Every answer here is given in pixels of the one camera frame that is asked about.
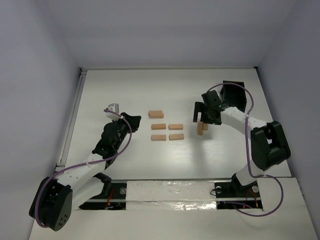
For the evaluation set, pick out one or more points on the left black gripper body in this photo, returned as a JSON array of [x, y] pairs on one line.
[[130, 121]]

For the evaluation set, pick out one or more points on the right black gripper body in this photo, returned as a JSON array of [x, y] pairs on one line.
[[203, 113]]

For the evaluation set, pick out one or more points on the wooden block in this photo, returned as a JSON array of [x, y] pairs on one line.
[[156, 114], [200, 128], [158, 137], [175, 126], [159, 126], [205, 126], [176, 137]]

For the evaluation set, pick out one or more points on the black plastic bin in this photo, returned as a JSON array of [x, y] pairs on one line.
[[234, 96]]

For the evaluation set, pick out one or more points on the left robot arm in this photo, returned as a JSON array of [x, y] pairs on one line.
[[66, 190]]

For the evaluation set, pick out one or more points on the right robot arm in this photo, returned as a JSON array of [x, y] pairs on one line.
[[266, 143]]

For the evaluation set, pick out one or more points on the silver tape strip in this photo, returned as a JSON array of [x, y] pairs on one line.
[[178, 195]]

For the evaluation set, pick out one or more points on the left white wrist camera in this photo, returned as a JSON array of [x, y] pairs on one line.
[[112, 108]]

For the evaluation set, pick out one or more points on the aluminium side rail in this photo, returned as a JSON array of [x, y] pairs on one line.
[[66, 142]]

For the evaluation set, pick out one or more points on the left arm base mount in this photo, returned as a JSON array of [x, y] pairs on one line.
[[112, 197]]

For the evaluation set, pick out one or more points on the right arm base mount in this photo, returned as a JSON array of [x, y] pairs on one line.
[[227, 199]]

